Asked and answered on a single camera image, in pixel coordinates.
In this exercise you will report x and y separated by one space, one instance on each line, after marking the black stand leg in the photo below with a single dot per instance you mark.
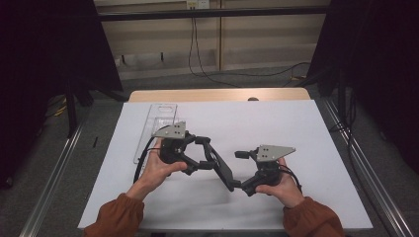
71 112

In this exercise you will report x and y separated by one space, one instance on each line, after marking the black horizontal bar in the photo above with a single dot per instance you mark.
210 13

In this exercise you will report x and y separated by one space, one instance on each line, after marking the clear plastic packaging tray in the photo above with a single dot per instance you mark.
154 115

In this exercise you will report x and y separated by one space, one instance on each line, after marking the person's right hand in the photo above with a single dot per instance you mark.
286 192

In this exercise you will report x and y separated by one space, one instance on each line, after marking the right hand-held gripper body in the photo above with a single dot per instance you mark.
271 153

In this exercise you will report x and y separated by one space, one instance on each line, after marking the white wall outlet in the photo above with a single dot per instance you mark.
197 4

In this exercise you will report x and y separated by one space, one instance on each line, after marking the wooden table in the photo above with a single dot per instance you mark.
197 94

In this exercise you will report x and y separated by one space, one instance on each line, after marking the metal floor rail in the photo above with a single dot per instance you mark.
372 177
49 187

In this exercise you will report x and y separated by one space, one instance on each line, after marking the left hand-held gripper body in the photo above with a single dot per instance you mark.
173 149

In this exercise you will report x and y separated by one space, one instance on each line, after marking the black curtain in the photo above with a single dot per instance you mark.
39 65
378 65

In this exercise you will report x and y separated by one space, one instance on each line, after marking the white table mat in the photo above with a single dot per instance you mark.
214 210

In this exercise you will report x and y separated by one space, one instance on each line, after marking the person's left hand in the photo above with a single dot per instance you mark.
154 174

